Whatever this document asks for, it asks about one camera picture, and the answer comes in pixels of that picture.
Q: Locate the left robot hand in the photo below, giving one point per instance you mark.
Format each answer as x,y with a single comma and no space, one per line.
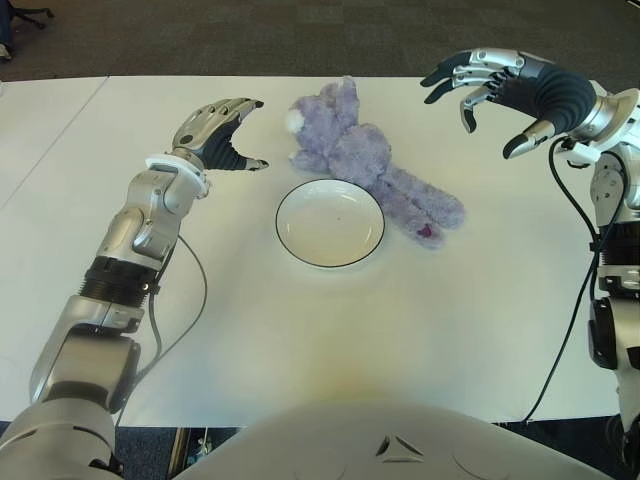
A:
210,132

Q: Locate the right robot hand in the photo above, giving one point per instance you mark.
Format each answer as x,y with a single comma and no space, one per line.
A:
555,95

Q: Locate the purple plush doll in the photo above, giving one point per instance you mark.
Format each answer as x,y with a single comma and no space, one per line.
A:
360,150

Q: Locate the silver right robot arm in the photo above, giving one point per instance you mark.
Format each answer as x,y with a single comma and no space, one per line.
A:
607,190

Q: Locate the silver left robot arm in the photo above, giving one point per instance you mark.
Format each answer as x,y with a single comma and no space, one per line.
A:
145,220

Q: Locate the white plate black rim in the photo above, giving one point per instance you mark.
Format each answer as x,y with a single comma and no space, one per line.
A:
330,225

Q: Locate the black office chair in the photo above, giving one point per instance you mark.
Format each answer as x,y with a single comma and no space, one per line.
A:
32,14

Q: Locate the chrome stand under table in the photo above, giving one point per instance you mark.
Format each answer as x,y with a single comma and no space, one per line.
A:
200,445

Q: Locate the silver robot torso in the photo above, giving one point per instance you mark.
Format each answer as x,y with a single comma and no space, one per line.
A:
390,440

